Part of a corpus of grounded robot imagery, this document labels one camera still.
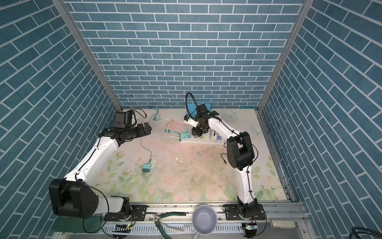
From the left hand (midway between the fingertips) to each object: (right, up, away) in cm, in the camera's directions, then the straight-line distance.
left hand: (148, 129), depth 83 cm
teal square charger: (-3, -24, +5) cm, 25 cm away
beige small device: (+68, -43, -15) cm, 82 cm away
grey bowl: (+32, -44, -12) cm, 55 cm away
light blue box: (+25, +12, 0) cm, 27 cm away
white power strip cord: (+7, +1, +23) cm, 24 cm away
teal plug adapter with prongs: (-2, -21, +8) cm, 23 cm away
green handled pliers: (+8, -43, -13) cm, 45 cm away
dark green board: (-23, -45, -13) cm, 52 cm away
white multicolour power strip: (+34, -6, +15) cm, 38 cm away
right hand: (+27, -2, +13) cm, 30 cm away
